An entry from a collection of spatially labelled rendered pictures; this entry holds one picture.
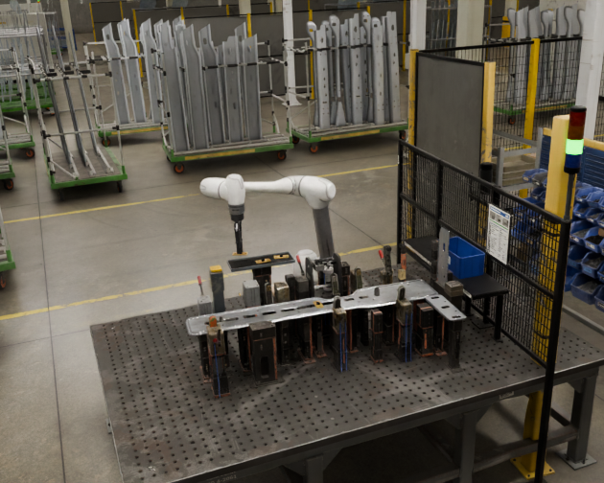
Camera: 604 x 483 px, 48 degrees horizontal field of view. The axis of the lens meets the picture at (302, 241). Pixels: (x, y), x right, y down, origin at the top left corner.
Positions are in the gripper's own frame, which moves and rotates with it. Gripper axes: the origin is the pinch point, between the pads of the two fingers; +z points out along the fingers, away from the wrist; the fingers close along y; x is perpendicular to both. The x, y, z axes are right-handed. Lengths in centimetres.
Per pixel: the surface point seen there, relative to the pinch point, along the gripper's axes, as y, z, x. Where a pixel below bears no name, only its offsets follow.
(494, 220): -5, -11, 141
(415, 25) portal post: -683, -70, 174
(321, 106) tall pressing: -768, 59, 33
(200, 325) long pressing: 43, 26, -16
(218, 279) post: 9.0, 15.6, -12.0
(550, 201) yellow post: 34, -34, 158
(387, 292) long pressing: 9, 26, 82
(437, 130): -255, -7, 146
